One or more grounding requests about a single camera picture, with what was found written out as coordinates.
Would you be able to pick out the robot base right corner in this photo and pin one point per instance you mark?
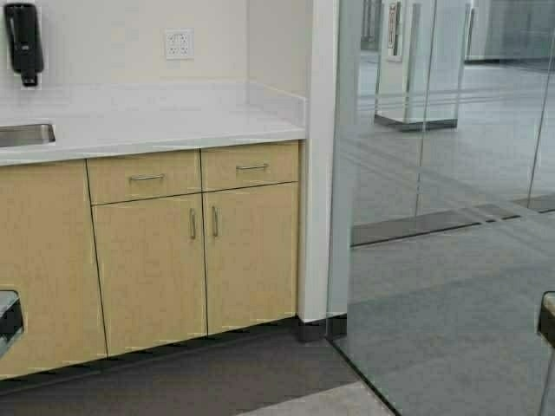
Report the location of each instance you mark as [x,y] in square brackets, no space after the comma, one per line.
[545,329]

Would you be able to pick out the robot base left corner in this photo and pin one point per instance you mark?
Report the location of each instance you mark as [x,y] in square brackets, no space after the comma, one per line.
[12,325]

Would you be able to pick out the right wooden cabinet door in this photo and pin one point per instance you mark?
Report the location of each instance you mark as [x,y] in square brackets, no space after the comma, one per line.
[251,267]

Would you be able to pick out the wooden cabinet door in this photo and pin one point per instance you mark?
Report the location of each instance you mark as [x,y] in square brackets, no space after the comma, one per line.
[152,273]
[251,267]

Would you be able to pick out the right wooden drawer front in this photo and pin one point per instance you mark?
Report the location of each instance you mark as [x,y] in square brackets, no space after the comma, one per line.
[234,167]

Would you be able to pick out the wooden drawer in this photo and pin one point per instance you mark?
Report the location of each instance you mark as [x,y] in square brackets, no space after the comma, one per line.
[109,183]
[234,167]

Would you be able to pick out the left wooden cabinet door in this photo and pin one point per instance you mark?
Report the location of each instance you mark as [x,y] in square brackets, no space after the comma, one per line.
[152,273]

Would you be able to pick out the left wooden drawer front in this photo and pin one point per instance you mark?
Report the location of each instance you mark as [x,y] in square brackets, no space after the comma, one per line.
[109,183]

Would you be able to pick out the wide wooden cabinet panel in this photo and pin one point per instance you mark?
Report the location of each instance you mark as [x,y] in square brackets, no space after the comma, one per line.
[48,259]

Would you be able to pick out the stainless steel sink basin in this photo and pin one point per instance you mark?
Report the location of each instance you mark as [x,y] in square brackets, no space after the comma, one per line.
[27,135]

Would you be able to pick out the right drawer metal handle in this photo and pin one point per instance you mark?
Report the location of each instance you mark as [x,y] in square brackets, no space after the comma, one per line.
[252,167]

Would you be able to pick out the drawer metal handle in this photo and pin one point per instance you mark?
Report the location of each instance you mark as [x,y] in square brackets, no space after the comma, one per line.
[252,167]
[147,177]

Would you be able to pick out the right door metal handle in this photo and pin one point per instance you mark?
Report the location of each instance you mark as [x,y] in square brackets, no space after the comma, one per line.
[215,221]

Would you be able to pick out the door metal handle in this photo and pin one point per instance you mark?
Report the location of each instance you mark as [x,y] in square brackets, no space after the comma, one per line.
[215,221]
[192,223]

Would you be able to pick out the left door metal handle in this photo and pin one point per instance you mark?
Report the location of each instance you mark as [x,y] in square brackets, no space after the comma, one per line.
[192,223]

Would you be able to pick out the left drawer metal handle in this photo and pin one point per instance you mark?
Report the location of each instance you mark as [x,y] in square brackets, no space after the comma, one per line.
[147,177]

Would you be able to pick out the glass partition wall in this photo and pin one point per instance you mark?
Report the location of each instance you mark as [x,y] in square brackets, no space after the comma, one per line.
[443,202]

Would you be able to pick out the white wall power outlet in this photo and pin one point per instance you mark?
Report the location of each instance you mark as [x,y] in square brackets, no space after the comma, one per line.
[179,44]

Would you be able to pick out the black wall soap dispenser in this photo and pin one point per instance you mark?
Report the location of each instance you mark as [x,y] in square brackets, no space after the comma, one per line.
[24,41]

